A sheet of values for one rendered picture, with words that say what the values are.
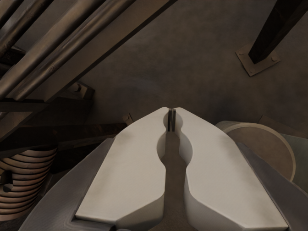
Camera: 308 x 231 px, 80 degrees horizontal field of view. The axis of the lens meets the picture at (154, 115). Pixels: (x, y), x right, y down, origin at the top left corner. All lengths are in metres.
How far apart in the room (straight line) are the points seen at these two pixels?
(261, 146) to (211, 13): 0.72
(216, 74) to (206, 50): 0.12
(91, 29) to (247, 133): 0.25
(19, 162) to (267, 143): 0.49
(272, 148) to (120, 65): 0.80
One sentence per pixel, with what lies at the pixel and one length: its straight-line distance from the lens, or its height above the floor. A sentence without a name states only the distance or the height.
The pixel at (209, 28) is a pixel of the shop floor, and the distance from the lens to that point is 0.91.
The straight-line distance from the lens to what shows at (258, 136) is 0.31.
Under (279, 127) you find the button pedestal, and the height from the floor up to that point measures 0.01.
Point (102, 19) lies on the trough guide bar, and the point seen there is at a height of 0.70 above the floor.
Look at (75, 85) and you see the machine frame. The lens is 0.98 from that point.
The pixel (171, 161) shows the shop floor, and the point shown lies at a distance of 0.87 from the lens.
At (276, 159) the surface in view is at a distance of 0.32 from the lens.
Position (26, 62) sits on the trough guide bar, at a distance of 0.20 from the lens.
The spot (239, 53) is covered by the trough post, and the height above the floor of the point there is 0.02.
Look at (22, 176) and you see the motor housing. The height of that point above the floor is 0.51.
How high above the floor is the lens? 0.83
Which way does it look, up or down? 72 degrees down
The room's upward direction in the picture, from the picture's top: 86 degrees counter-clockwise
